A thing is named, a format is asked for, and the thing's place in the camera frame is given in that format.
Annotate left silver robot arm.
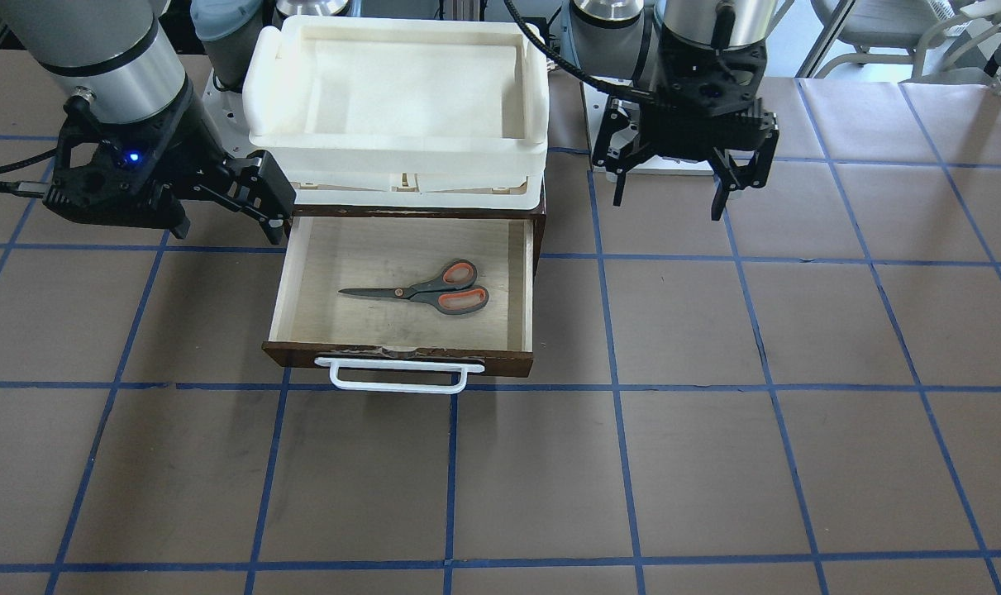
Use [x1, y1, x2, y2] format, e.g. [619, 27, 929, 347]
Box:
[564, 1, 779, 220]

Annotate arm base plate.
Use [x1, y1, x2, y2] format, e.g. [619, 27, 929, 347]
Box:
[581, 74, 726, 176]
[202, 70, 259, 158]

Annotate cream plastic tray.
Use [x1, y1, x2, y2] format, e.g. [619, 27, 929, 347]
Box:
[242, 16, 550, 193]

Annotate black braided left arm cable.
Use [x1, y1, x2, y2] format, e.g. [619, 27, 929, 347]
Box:
[503, 0, 658, 103]

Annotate orange grey handled scissors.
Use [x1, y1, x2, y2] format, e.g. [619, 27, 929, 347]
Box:
[339, 259, 489, 316]

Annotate wooden drawer with white handle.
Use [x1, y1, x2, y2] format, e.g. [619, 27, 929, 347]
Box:
[263, 217, 536, 389]

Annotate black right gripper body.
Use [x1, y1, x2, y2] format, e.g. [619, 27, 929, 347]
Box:
[43, 80, 233, 240]

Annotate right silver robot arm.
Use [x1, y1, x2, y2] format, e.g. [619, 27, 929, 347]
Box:
[0, 1, 295, 245]

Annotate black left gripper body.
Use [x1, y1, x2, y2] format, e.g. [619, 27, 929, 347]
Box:
[610, 36, 779, 165]

